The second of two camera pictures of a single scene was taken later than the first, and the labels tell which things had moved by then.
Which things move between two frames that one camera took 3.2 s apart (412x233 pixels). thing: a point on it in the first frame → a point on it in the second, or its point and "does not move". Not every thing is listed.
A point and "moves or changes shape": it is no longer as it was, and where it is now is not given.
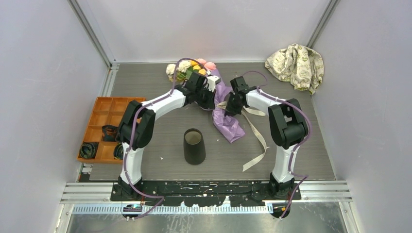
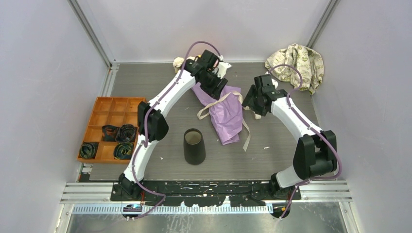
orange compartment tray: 107,111 does not move
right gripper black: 231,110 → 248,101
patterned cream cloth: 300,66 does not move
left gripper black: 209,104 → 216,91
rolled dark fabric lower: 118,152 does not move
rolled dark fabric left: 88,150 does not move
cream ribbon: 223,105 → 248,137
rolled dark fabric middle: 109,133 does not move
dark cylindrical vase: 195,152 does not move
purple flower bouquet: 181,70 moves or changes shape
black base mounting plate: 203,193 does not move
